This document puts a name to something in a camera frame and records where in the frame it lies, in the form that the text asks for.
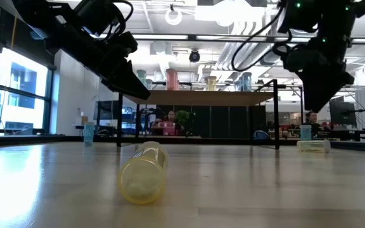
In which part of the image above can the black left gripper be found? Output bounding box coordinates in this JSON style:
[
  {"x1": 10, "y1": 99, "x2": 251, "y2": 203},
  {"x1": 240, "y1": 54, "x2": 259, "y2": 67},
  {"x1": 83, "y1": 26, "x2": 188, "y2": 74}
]
[{"x1": 54, "y1": 22, "x2": 151, "y2": 101}]

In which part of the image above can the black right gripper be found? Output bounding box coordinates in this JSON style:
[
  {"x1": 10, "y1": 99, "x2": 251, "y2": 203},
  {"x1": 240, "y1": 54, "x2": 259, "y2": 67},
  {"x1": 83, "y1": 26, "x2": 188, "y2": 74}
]
[{"x1": 283, "y1": 44, "x2": 354, "y2": 112}]

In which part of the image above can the red medicine bottle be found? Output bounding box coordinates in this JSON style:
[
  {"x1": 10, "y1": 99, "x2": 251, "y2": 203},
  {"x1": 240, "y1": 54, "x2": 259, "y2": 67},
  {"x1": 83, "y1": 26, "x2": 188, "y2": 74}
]
[{"x1": 165, "y1": 68, "x2": 179, "y2": 91}]

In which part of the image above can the blue medicine bottle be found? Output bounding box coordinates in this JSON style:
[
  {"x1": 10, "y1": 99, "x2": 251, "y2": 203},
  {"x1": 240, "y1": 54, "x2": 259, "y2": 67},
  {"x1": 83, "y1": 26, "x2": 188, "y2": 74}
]
[
  {"x1": 83, "y1": 122, "x2": 96, "y2": 147},
  {"x1": 239, "y1": 72, "x2": 253, "y2": 92}
]

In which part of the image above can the yellow medicine bottle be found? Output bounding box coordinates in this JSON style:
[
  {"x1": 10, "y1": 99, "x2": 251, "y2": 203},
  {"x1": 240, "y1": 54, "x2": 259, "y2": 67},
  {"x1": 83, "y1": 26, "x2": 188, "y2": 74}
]
[
  {"x1": 117, "y1": 141, "x2": 170, "y2": 205},
  {"x1": 205, "y1": 75, "x2": 218, "y2": 92},
  {"x1": 296, "y1": 139, "x2": 331, "y2": 153}
]

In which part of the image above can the black computer monitor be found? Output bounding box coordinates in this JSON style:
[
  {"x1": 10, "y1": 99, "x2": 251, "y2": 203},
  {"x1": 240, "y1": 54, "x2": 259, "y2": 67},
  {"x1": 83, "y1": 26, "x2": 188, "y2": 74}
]
[
  {"x1": 329, "y1": 96, "x2": 357, "y2": 126},
  {"x1": 93, "y1": 100, "x2": 120, "y2": 127}
]

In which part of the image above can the person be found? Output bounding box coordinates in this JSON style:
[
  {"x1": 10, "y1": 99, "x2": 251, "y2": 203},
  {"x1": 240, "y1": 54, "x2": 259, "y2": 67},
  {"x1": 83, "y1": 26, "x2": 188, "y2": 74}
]
[
  {"x1": 152, "y1": 110, "x2": 181, "y2": 136},
  {"x1": 303, "y1": 111, "x2": 323, "y2": 134}
]

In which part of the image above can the green potted plant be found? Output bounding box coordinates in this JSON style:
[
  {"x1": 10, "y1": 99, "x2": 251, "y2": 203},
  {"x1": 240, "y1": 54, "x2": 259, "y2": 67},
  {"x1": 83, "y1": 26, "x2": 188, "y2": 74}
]
[{"x1": 176, "y1": 110, "x2": 191, "y2": 127}]

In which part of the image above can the blue bag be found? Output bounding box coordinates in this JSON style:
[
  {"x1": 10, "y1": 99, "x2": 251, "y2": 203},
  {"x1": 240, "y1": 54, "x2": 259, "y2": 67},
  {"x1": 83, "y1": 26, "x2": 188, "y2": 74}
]
[{"x1": 252, "y1": 129, "x2": 271, "y2": 142}]

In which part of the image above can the black ceiling light track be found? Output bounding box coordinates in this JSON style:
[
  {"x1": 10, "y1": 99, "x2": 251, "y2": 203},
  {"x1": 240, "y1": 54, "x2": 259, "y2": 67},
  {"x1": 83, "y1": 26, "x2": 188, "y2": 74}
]
[{"x1": 131, "y1": 32, "x2": 365, "y2": 44}]

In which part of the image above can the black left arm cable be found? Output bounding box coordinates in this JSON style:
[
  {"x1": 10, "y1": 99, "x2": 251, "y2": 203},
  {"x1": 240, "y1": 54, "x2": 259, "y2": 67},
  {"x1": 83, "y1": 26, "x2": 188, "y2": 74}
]
[{"x1": 106, "y1": 0, "x2": 135, "y2": 42}]

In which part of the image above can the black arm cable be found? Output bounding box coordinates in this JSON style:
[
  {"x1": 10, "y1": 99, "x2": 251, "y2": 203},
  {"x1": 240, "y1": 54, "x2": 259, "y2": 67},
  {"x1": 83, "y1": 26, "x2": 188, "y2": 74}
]
[
  {"x1": 231, "y1": 6, "x2": 293, "y2": 72},
  {"x1": 106, "y1": 0, "x2": 135, "y2": 42}
]

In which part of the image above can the black ceiling camera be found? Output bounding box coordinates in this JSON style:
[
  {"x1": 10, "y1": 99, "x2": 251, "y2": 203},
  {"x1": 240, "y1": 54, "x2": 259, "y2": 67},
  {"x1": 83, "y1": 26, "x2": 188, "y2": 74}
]
[{"x1": 188, "y1": 49, "x2": 202, "y2": 63}]

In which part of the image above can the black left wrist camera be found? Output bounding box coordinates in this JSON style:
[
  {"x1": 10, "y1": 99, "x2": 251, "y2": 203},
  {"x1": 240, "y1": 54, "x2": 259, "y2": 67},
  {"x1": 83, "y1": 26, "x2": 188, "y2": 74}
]
[{"x1": 74, "y1": 0, "x2": 120, "y2": 35}]

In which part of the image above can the white ring lamp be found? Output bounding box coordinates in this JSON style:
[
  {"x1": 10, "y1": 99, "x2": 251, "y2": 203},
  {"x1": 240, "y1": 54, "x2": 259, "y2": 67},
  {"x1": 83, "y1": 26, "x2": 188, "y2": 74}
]
[{"x1": 164, "y1": 3, "x2": 183, "y2": 26}]

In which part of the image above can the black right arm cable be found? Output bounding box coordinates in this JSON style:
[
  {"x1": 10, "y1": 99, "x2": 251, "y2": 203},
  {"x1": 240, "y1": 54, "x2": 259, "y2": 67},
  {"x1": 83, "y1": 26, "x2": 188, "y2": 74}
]
[{"x1": 231, "y1": 6, "x2": 293, "y2": 72}]

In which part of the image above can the window with black frame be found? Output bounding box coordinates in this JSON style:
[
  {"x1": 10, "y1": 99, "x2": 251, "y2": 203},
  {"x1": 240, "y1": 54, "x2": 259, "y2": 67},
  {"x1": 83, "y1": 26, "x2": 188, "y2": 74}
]
[{"x1": 0, "y1": 47, "x2": 56, "y2": 137}]

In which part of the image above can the yellow hanging cable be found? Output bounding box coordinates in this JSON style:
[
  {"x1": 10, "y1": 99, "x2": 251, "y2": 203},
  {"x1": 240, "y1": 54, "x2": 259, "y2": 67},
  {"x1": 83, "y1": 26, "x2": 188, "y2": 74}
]
[{"x1": 10, "y1": 14, "x2": 19, "y2": 51}]

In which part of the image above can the black aluminium rig frame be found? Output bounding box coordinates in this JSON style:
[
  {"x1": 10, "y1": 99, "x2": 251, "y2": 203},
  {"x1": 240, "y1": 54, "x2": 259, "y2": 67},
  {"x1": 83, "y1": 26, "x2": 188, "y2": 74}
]
[{"x1": 0, "y1": 134, "x2": 365, "y2": 149}]

